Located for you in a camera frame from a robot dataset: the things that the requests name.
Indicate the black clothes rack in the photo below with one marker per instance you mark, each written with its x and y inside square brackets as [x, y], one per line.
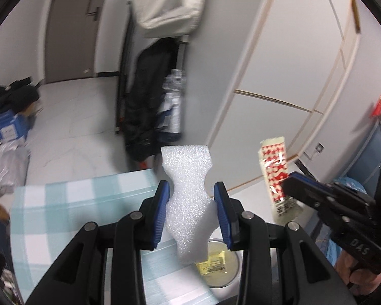
[123, 70]

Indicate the blue container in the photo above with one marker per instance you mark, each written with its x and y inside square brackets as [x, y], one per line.
[366, 155]

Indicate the wall socket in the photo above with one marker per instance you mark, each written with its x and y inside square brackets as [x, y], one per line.
[319, 147]

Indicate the cream fabric bag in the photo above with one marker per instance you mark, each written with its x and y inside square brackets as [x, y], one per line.
[168, 3]

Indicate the grey plastic bag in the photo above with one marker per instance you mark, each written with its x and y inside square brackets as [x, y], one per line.
[6, 171]

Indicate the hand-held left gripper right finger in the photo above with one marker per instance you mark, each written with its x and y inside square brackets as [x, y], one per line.
[224, 216]

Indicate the person's right hand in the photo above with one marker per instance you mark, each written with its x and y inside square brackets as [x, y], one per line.
[362, 276]

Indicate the small red flag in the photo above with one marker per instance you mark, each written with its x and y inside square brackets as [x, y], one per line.
[377, 106]

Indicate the white foam piece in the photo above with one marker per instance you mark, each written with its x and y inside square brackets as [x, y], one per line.
[187, 203]

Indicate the blue cardboard box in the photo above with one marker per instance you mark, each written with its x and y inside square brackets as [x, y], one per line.
[9, 127]

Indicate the black clothes pile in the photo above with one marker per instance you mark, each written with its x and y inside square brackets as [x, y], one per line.
[16, 93]

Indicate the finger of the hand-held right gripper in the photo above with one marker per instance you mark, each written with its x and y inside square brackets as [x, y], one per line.
[304, 198]
[308, 184]

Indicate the white wardrobe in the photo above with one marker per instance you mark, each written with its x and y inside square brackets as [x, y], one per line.
[273, 54]

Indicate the black coat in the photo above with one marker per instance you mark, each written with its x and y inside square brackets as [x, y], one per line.
[146, 101]

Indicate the yellow clear barcode wrapper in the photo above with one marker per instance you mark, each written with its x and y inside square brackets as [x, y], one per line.
[211, 262]

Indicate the red white patterned sachet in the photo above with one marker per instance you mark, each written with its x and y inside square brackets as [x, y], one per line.
[276, 178]

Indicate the grey door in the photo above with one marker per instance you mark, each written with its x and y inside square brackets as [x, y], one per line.
[73, 28]

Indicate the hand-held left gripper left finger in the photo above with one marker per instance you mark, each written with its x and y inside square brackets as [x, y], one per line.
[160, 216]

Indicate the checked teal tablecloth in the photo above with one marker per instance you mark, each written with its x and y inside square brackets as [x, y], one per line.
[66, 203]

